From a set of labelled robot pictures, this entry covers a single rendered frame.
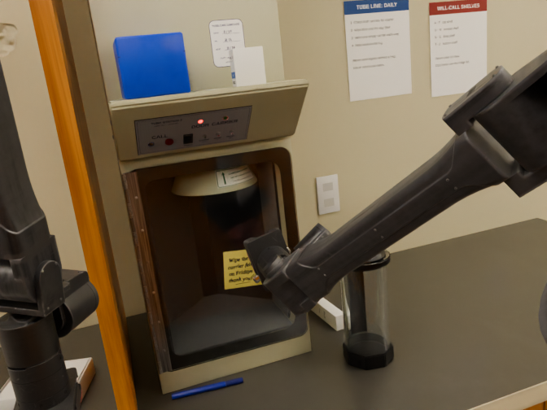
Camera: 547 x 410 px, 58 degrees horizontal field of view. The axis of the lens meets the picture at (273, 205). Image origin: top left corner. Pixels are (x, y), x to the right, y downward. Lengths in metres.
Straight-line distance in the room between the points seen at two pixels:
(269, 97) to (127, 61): 0.23
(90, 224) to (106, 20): 0.33
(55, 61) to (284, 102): 0.36
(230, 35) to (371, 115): 0.71
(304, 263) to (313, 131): 0.83
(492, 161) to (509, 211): 1.41
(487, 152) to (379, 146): 1.05
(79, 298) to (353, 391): 0.55
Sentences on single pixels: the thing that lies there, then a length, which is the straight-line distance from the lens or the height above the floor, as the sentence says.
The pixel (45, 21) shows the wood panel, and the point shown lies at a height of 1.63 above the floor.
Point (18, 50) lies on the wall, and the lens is 1.34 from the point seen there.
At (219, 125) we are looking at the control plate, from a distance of 0.85.
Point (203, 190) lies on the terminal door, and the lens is 0.91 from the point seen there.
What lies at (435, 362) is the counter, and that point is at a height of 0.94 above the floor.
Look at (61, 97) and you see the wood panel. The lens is 0.81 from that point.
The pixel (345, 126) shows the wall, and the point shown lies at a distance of 1.49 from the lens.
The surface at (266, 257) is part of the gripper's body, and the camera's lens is 0.84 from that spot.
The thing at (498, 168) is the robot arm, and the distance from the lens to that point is 0.52.
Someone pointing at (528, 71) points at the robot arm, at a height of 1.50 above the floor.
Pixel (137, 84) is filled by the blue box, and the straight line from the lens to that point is 0.79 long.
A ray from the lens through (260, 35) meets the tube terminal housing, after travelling 0.94.
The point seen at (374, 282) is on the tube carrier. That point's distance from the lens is 0.97.
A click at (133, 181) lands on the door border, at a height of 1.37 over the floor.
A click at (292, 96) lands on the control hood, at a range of 0.85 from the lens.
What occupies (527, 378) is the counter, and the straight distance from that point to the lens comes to 1.06.
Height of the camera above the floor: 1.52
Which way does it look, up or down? 15 degrees down
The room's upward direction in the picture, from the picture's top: 6 degrees counter-clockwise
